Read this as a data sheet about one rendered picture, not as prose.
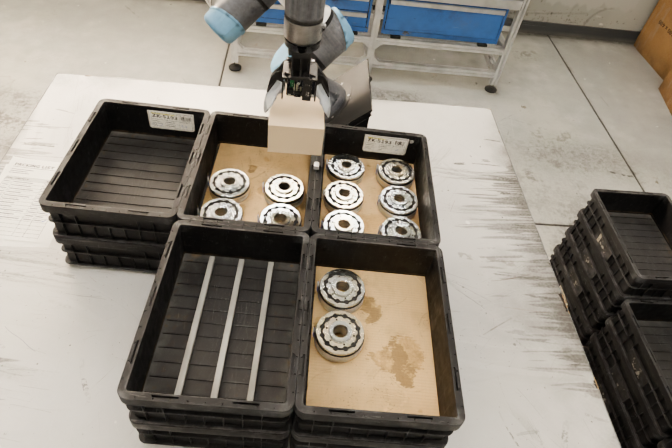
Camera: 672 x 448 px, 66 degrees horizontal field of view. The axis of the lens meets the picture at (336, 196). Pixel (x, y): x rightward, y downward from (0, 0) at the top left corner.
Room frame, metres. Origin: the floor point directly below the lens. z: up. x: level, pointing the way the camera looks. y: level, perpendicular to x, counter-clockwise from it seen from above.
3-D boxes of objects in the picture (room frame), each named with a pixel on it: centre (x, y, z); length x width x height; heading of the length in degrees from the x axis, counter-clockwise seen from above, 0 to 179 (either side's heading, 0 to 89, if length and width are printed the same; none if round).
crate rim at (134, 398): (0.53, 0.18, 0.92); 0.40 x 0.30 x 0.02; 5
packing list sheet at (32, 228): (0.88, 0.84, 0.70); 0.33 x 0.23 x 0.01; 8
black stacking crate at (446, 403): (0.55, -0.12, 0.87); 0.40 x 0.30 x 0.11; 5
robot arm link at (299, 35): (0.92, 0.11, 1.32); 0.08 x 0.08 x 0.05
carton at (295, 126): (0.94, 0.12, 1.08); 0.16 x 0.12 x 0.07; 8
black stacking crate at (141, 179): (0.90, 0.51, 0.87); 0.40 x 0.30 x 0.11; 5
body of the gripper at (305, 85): (0.91, 0.11, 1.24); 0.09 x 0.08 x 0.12; 8
